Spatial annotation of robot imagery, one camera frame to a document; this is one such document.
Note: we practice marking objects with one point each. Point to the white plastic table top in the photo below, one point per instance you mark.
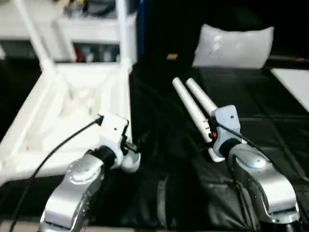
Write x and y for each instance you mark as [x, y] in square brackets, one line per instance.
[48, 96]

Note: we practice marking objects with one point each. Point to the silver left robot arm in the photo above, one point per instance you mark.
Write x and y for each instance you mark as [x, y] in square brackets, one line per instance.
[77, 193]

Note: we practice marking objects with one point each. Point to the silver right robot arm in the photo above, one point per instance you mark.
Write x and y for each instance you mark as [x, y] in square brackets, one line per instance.
[260, 183]

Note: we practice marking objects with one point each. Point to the white plastic bag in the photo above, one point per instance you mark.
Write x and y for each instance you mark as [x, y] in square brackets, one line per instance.
[234, 46]

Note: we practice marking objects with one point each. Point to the white flat board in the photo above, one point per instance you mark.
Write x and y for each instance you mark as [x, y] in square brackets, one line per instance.
[292, 87]

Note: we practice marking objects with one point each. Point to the small red bottle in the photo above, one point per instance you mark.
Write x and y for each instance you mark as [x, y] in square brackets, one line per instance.
[80, 55]

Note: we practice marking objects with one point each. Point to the black box with yellow label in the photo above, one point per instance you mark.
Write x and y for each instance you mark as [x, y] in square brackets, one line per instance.
[164, 29]

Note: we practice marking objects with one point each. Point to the white cabinet with glass doors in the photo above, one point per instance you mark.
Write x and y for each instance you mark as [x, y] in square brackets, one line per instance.
[82, 29]

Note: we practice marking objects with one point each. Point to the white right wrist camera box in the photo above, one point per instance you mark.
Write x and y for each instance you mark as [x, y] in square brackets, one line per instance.
[227, 123]

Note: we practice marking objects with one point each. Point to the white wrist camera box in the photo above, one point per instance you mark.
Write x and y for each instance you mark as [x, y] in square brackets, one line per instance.
[113, 130]
[227, 123]

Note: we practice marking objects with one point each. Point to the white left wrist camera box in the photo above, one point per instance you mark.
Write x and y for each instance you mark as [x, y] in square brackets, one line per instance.
[113, 130]

